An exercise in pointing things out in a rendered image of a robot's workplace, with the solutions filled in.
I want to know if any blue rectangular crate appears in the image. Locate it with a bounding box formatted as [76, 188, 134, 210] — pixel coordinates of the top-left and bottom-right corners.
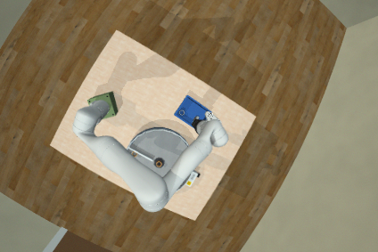
[174, 95, 211, 128]

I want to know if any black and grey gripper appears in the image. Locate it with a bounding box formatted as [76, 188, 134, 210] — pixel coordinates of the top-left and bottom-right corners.
[192, 111, 222, 134]

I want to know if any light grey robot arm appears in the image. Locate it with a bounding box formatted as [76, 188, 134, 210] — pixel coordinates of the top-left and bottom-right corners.
[72, 100, 228, 212]

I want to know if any grey round turning table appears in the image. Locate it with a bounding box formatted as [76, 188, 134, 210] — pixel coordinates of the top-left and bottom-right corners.
[127, 127, 201, 191]

